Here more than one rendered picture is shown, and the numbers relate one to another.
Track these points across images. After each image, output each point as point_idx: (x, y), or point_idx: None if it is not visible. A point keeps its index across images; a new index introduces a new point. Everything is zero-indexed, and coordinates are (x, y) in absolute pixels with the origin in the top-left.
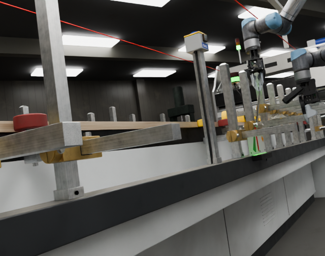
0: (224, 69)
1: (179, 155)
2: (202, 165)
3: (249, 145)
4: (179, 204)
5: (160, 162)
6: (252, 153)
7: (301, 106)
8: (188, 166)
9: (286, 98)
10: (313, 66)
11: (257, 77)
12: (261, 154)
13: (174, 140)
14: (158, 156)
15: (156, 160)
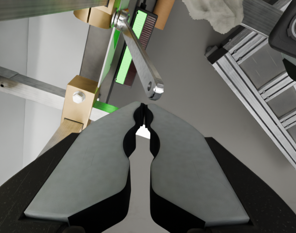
0: None
1: None
2: (11, 55)
3: (106, 71)
4: None
5: (2, 171)
6: (113, 54)
7: (291, 78)
8: (9, 108)
9: (289, 54)
10: None
11: (150, 186)
12: (132, 82)
13: None
14: None
15: None
